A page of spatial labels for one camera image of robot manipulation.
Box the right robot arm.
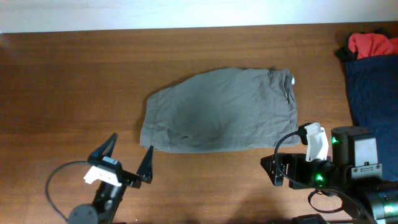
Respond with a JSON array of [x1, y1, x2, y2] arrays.
[[261, 123, 397, 223]]

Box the red garment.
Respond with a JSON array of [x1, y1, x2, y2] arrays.
[[348, 33, 397, 59]]

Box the grey shorts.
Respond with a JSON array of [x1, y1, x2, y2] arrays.
[[140, 68, 298, 153]]

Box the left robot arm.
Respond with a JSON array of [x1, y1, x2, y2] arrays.
[[68, 133, 154, 224]]

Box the navy blue garment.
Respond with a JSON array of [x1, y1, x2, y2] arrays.
[[345, 55, 397, 181]]

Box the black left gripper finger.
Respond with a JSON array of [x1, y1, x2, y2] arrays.
[[88, 133, 118, 163], [136, 146, 154, 184]]

